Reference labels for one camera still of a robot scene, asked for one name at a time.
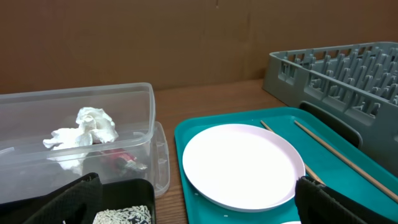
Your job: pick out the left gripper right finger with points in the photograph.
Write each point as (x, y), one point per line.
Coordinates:
(317, 203)

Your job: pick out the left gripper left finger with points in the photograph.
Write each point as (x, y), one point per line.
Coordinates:
(77, 202)

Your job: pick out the pink bowl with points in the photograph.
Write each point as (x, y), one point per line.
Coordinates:
(292, 222)

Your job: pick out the wooden chopstick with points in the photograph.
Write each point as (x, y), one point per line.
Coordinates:
(349, 163)
(309, 171)

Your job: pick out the red snack wrapper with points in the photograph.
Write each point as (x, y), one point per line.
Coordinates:
(122, 161)

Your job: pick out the white napkin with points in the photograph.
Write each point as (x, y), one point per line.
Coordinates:
(94, 127)

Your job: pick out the pink plate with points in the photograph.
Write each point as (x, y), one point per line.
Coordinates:
(242, 167)

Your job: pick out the black rectangular tray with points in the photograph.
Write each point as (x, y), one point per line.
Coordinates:
(128, 193)

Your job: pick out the teal plastic tray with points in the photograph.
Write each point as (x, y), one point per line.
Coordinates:
(335, 173)

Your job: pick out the spilled white rice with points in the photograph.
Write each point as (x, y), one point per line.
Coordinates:
(131, 215)

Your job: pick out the clear plastic bin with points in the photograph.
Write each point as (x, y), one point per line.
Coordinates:
(29, 169)

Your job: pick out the grey dish rack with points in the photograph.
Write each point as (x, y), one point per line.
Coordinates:
(352, 88)

